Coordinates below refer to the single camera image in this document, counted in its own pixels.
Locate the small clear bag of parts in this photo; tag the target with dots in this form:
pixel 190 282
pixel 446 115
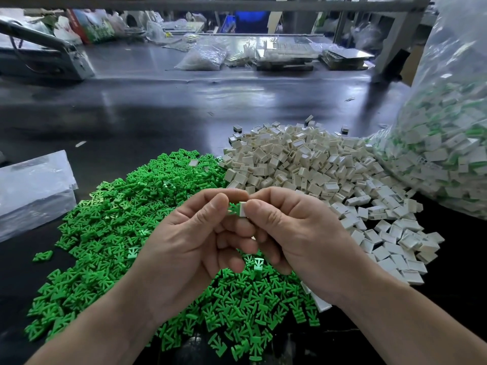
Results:
pixel 201 57

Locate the pile of white plastic caps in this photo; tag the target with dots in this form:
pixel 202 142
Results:
pixel 327 159

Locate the grey metal horizontal bar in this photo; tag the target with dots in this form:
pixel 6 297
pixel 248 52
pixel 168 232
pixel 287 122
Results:
pixel 228 5

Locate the small green plastic part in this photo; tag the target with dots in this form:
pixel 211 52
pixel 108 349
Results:
pixel 236 210
pixel 42 255

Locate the person's right hand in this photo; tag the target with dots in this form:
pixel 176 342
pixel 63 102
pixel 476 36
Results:
pixel 312 243

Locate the person's left hand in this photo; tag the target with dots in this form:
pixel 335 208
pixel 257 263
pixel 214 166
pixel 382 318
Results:
pixel 186 251

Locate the grey heat sealer machine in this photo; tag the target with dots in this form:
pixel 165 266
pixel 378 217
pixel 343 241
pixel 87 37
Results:
pixel 46 60

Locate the dark flat tray stack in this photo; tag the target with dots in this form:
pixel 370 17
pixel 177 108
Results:
pixel 347 58

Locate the stack of clear flat bags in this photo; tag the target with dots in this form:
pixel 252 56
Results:
pixel 34 192

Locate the person's left forearm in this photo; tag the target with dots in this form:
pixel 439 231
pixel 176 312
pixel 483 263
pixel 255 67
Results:
pixel 87 338

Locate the blue crate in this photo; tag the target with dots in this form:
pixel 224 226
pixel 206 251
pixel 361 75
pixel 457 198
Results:
pixel 247 22

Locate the clear plastic bag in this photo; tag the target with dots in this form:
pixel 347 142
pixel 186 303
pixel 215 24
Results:
pixel 449 140

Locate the grey metal slanted post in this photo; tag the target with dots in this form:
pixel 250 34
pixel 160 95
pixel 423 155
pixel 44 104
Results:
pixel 403 30

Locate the pile of green plastic clips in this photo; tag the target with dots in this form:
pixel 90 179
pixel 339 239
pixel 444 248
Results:
pixel 106 216

